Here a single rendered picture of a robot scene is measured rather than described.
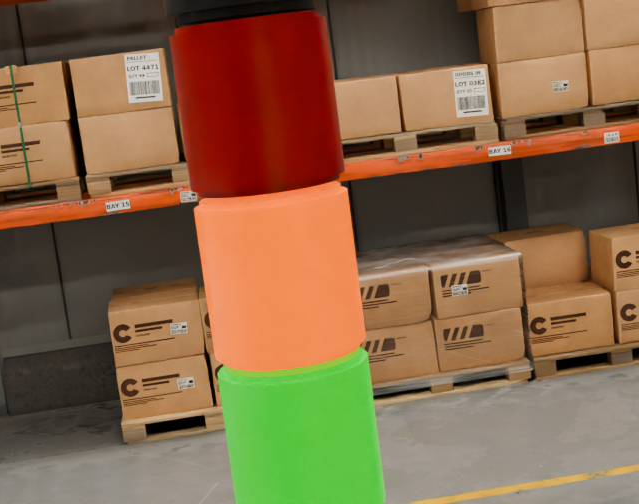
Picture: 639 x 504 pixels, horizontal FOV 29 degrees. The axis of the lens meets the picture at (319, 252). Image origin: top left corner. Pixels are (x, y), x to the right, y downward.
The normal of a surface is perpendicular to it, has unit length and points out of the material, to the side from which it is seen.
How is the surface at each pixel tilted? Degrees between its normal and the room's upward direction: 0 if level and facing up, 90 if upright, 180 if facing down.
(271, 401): 90
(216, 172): 90
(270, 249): 90
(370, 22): 90
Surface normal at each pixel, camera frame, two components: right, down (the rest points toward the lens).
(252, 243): -0.32, 0.19
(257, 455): -0.55, 0.20
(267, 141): 0.19, 0.13
